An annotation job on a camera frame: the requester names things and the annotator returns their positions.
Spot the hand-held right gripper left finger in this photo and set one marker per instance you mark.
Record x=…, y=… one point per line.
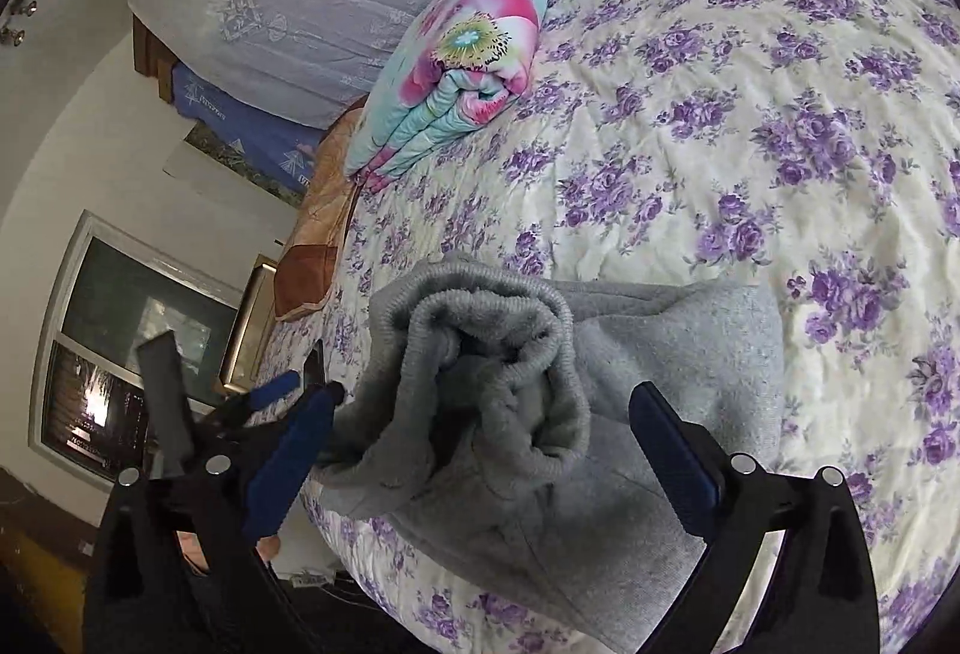
x=289, y=459

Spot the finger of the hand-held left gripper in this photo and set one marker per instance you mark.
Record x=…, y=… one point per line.
x=337, y=391
x=274, y=390

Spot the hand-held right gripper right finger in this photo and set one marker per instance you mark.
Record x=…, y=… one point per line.
x=675, y=459

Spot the grey fleece pants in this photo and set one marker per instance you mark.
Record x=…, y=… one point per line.
x=525, y=474

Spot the person's left hand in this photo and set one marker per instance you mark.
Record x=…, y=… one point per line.
x=268, y=547

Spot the white framed window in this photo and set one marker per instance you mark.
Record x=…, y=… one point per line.
x=112, y=294

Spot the white power strip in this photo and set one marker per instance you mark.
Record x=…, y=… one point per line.
x=309, y=579

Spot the brown patterned pillow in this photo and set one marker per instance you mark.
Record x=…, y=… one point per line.
x=315, y=234

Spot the yellow wooden furniture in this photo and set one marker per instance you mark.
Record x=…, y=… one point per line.
x=45, y=534

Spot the blue printed cloth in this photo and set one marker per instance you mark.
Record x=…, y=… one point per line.
x=247, y=136

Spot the purple floral bedspread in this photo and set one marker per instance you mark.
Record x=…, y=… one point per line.
x=712, y=136

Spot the wooden headboard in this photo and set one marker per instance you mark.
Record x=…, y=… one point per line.
x=154, y=58

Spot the folded teal floral quilt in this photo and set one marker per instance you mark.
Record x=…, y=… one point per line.
x=465, y=61

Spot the metal door knob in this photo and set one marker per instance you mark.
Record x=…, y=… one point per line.
x=28, y=7
x=11, y=35

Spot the wooden frame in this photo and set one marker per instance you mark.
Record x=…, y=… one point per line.
x=244, y=324

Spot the wall poster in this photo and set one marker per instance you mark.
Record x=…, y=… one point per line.
x=225, y=155

